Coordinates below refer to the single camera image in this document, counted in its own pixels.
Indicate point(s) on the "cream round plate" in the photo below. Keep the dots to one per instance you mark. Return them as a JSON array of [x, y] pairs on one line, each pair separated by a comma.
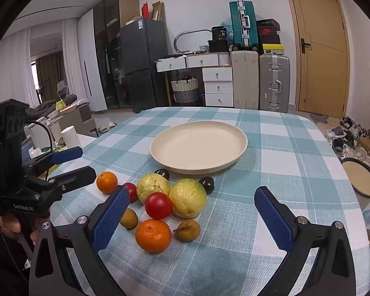
[[197, 145]]

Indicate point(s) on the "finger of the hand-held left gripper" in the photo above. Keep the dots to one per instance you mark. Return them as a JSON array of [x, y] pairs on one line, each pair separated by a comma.
[[77, 175], [66, 155]]

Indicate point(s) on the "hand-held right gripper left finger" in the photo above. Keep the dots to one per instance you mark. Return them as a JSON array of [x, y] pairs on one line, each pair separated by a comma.
[[111, 219]]

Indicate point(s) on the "yellow black shoe box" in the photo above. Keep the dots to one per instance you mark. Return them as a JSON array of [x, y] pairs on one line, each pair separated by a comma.
[[274, 49]]

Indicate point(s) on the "small white basket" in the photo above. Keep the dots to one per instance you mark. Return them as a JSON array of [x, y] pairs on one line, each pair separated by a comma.
[[203, 48]]

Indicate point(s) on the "dark grey fridge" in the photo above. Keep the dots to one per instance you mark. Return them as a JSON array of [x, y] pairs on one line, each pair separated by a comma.
[[145, 61]]

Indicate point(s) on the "pile of shoes on floor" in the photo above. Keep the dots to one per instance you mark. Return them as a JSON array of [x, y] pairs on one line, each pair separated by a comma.
[[345, 138]]

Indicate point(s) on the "curved chrome tube frame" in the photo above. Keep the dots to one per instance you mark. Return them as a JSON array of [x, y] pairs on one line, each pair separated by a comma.
[[176, 38]]

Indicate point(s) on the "brown paper bag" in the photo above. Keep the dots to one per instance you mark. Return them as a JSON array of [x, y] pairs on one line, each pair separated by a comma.
[[158, 11]]

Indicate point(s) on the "black shoe box red logo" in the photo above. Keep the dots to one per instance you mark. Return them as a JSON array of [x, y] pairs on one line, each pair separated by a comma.
[[268, 31]]

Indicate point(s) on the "orange mandarin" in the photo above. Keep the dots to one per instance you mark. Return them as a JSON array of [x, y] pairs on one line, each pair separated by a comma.
[[153, 236], [107, 182]]

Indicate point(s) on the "large red tomato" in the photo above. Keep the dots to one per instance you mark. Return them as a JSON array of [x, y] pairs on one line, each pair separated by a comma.
[[158, 206]]

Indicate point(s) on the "plain black shoe box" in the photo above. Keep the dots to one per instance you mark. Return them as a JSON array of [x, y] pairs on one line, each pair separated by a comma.
[[269, 39]]

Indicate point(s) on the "teal suitcase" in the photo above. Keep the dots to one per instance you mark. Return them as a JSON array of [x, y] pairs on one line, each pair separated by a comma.
[[243, 24]]

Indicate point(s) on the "beige suitcase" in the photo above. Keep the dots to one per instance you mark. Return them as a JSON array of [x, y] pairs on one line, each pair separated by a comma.
[[245, 80]]

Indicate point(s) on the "wooden door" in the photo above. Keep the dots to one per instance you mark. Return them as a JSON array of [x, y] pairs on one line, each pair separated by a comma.
[[320, 67]]

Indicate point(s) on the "black printed bag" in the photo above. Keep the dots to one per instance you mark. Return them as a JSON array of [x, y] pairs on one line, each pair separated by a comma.
[[219, 33]]

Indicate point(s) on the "small red tomato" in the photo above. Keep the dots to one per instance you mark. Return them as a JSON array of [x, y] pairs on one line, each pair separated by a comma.
[[132, 191]]

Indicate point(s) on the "silver suitcase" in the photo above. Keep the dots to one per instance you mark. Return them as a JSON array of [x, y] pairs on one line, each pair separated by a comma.
[[274, 83]]

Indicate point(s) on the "dark glass cabinet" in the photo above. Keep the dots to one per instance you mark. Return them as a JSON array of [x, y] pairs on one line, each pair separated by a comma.
[[111, 21]]

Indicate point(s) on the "pair of beige slippers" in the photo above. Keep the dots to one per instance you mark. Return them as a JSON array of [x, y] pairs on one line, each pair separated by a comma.
[[106, 127]]

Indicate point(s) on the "brown cardboard box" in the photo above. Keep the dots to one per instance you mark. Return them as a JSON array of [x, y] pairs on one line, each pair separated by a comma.
[[368, 148]]

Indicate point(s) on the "brown longan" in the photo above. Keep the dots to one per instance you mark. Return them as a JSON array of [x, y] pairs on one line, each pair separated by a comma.
[[130, 219], [188, 231]]

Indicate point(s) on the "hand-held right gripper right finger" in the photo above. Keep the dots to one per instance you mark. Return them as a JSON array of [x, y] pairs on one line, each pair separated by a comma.
[[273, 219]]

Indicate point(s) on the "white drawer desk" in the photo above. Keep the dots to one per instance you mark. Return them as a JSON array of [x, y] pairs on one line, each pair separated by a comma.
[[217, 83]]

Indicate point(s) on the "round black rimmed stool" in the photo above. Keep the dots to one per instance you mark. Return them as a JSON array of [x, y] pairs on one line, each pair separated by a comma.
[[360, 177]]

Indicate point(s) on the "black shoe box red stripe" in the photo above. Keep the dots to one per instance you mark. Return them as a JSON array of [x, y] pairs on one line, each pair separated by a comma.
[[267, 23]]

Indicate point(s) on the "dark purple plum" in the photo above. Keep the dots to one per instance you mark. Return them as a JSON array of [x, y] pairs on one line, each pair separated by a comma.
[[207, 185], [162, 174]]

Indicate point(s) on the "white wardrobe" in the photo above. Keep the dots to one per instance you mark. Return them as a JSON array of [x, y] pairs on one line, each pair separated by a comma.
[[91, 64]]

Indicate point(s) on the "blue plastic bag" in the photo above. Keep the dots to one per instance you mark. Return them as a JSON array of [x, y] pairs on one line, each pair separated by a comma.
[[228, 29]]

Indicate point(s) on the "black storage box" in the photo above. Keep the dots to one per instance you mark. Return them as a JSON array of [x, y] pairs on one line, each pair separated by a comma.
[[218, 46]]

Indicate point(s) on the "white paper roll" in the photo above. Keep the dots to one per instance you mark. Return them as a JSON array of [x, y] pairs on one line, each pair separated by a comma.
[[70, 137]]

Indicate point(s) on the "grey door mat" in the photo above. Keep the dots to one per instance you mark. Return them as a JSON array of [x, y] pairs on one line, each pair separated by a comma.
[[318, 117]]

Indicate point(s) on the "white sheer curtain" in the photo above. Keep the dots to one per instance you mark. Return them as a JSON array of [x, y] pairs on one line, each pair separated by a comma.
[[6, 67]]

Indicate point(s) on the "grey wicker basket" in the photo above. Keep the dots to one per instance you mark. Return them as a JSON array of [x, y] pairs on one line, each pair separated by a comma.
[[185, 91]]

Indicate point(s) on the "yellow green guava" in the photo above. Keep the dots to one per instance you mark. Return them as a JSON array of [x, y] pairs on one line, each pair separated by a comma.
[[189, 195], [152, 186]]

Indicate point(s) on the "brown curtain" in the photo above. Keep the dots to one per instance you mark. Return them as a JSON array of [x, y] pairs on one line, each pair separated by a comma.
[[51, 74]]

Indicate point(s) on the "person's left hand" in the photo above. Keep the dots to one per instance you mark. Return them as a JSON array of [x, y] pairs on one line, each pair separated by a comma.
[[7, 225]]

